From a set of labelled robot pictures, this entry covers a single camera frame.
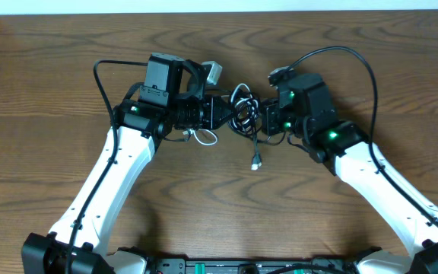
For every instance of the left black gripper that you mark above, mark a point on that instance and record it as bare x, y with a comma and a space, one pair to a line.
214, 119

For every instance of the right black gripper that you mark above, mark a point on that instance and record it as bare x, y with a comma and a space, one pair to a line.
270, 108

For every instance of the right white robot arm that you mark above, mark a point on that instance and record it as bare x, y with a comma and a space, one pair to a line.
304, 108

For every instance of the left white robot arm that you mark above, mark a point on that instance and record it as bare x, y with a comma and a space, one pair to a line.
172, 96

